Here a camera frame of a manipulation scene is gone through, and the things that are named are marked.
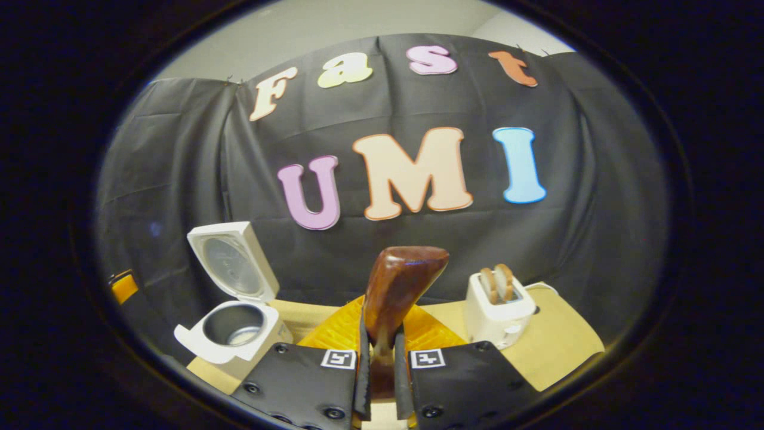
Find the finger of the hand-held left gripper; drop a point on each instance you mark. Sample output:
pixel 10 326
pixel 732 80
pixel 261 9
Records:
pixel 124 288

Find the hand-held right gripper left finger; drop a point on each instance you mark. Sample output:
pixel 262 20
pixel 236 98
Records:
pixel 363 388

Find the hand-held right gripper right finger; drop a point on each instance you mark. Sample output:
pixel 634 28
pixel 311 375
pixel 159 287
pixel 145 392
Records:
pixel 403 388

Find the brown wooden spoon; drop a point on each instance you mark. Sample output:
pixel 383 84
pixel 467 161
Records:
pixel 400 286

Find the white rice cooker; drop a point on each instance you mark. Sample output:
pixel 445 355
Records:
pixel 265 334

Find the white toaster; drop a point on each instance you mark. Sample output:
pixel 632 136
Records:
pixel 489 322

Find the toasted bread slice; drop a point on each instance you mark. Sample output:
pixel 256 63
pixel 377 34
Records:
pixel 505 282
pixel 488 285

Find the black backdrop cloth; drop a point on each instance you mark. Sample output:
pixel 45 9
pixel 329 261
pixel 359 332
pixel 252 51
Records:
pixel 567 227

